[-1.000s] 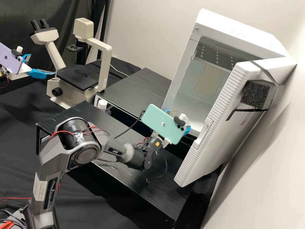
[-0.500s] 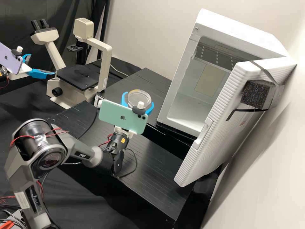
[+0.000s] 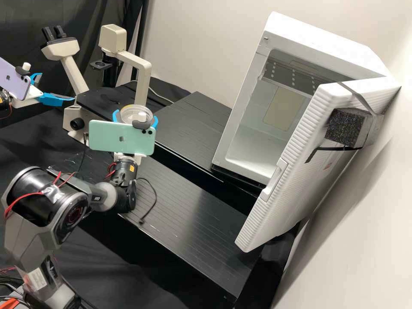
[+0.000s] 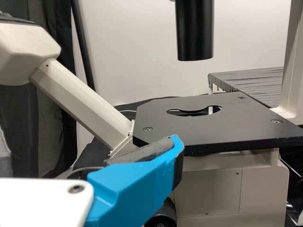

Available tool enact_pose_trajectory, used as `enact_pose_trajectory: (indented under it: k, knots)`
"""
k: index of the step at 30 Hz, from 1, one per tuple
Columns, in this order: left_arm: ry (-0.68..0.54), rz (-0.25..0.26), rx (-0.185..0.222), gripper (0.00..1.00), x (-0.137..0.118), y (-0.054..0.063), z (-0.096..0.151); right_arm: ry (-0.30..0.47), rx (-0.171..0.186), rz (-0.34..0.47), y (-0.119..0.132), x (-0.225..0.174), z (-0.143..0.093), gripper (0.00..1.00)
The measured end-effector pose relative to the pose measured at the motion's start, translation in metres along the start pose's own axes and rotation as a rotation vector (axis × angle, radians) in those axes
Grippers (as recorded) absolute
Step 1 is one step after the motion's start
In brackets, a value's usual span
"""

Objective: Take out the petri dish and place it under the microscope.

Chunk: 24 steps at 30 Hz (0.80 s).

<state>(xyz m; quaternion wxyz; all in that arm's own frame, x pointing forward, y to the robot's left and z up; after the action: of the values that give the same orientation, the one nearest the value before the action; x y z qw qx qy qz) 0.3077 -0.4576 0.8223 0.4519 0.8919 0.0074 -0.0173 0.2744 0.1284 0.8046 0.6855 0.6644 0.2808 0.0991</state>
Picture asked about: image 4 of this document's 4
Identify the black platform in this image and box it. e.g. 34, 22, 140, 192
207, 67, 285, 109

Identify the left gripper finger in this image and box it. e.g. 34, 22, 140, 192
85, 134, 185, 227

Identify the cream microscope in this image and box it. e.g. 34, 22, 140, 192
0, 0, 303, 227

